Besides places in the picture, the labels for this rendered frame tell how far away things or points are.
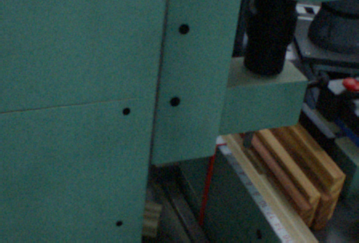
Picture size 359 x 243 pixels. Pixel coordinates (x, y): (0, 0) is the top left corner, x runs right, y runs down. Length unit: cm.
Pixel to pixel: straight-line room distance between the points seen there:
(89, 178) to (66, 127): 7
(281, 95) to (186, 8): 21
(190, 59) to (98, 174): 15
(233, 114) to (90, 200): 21
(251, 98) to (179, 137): 11
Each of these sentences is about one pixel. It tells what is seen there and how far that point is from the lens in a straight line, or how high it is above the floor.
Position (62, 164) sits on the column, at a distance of 58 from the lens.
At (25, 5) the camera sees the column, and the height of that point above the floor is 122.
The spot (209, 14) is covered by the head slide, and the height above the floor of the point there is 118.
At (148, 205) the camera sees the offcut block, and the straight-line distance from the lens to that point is 86.
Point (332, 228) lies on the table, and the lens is 79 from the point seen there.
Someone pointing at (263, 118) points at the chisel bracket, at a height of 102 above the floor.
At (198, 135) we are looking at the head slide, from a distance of 66.
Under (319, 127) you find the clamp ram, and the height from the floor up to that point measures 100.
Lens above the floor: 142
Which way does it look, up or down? 32 degrees down
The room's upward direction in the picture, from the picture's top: 7 degrees clockwise
